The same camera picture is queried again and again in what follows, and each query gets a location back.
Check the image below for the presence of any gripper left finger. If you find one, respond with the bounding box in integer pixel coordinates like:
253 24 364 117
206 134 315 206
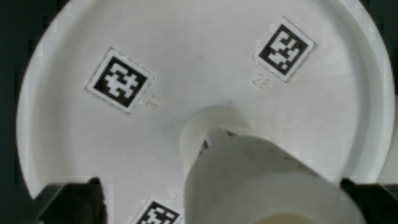
34 177 109 224

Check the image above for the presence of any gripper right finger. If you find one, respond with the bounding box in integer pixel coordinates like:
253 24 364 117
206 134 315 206
340 178 398 224

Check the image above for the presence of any white cylindrical table leg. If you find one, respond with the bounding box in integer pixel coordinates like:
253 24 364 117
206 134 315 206
183 126 363 224

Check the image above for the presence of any white round table top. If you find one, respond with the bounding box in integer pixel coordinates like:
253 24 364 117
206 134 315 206
18 0 395 224

